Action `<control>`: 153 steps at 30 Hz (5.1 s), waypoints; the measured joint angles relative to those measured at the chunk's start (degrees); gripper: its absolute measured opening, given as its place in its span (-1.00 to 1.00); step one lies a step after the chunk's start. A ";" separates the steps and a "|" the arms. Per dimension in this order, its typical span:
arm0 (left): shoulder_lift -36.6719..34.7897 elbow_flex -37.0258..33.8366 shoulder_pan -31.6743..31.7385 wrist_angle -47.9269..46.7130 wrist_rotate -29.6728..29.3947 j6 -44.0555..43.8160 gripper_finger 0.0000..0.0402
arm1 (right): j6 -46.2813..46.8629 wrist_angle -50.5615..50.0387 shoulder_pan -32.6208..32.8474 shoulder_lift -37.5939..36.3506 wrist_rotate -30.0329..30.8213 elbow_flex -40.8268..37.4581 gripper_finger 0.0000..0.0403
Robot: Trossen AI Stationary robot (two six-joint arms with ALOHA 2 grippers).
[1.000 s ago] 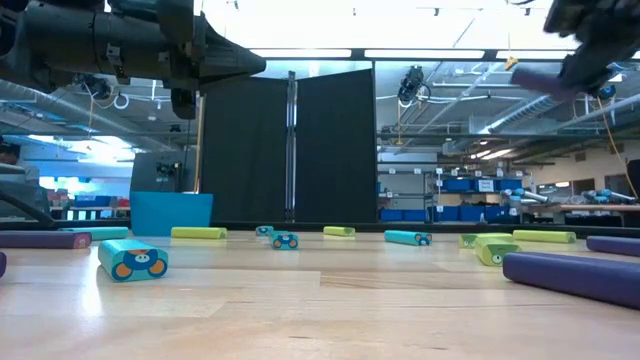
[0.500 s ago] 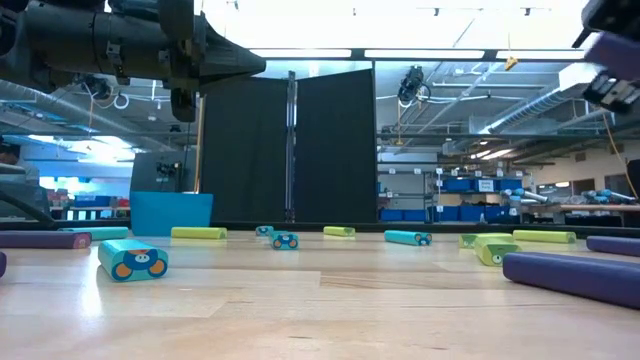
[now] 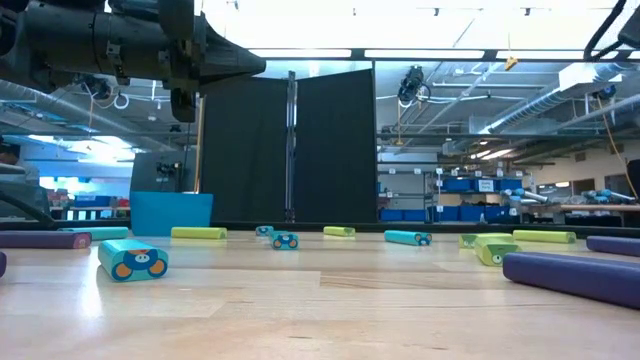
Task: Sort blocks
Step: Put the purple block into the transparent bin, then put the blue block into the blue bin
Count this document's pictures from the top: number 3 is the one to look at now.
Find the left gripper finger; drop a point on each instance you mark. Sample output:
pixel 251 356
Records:
pixel 230 57

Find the teal rectangular block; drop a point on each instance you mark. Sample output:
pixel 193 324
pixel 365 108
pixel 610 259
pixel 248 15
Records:
pixel 132 260
pixel 284 241
pixel 405 237
pixel 264 230
pixel 107 233

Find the purple rectangular block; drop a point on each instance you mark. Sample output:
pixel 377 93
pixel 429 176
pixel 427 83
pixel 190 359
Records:
pixel 2 265
pixel 575 277
pixel 40 240
pixel 615 246

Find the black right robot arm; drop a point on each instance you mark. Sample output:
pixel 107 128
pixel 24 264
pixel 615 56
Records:
pixel 631 27

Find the silver background robot arm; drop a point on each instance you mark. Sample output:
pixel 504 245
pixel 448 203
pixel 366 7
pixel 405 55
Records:
pixel 607 195
pixel 525 195

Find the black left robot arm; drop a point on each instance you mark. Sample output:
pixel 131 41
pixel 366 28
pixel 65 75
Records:
pixel 60 40

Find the black folding room divider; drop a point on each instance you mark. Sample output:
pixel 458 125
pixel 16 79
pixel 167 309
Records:
pixel 245 150

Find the black overhead beam with lights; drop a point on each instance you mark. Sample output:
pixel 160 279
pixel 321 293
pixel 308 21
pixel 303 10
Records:
pixel 357 54

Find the person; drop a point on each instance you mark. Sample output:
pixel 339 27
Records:
pixel 9 155

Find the blue plastic storage bin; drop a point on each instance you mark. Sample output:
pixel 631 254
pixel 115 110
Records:
pixel 391 215
pixel 456 214
pixel 415 215
pixel 486 185
pixel 457 185
pixel 485 214
pixel 511 184

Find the yellow ceiling hook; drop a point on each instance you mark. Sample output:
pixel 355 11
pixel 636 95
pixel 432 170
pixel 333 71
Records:
pixel 510 63

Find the wooden workbench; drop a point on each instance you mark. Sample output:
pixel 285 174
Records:
pixel 590 207

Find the silver ventilation duct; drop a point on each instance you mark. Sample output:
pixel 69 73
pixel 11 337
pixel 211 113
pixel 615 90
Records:
pixel 550 97

